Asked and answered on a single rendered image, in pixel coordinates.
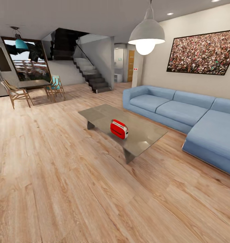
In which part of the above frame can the radio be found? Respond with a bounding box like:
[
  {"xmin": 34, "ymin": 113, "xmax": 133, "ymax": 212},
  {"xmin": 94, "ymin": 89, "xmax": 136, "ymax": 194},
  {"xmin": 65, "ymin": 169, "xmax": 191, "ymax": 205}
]
[{"xmin": 110, "ymin": 119, "xmax": 128, "ymax": 139}]

